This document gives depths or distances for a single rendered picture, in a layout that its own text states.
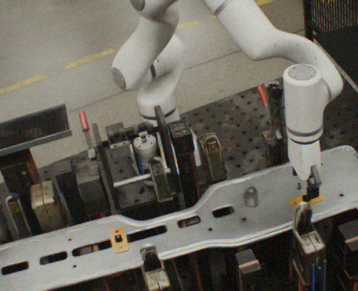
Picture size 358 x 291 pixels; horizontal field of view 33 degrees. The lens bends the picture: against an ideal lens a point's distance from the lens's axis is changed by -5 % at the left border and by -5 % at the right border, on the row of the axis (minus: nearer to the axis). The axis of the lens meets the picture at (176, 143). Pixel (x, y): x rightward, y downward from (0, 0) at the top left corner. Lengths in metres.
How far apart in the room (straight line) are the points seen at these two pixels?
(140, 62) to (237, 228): 0.55
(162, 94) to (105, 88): 2.10
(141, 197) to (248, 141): 0.65
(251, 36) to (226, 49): 2.82
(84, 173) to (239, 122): 0.84
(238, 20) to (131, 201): 0.60
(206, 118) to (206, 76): 1.56
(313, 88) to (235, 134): 0.99
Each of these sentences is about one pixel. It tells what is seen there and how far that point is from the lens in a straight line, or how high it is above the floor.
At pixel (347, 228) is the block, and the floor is 0.98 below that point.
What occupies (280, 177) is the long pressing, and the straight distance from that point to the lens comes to 1.64.
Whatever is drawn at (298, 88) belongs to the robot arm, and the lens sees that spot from 1.31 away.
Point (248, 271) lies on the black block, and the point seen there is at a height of 0.99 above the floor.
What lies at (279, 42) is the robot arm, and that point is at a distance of 1.37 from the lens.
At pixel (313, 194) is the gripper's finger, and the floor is 1.07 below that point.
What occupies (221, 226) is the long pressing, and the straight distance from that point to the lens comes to 1.53.
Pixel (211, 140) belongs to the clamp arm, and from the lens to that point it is 1.62.
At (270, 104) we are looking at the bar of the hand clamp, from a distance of 1.61.
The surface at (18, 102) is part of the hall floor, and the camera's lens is 4.15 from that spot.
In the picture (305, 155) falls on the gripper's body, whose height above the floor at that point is 1.19.
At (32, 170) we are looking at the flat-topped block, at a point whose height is 1.05.
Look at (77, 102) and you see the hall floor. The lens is 3.95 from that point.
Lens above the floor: 2.10
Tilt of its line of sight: 38 degrees down
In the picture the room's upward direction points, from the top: 11 degrees counter-clockwise
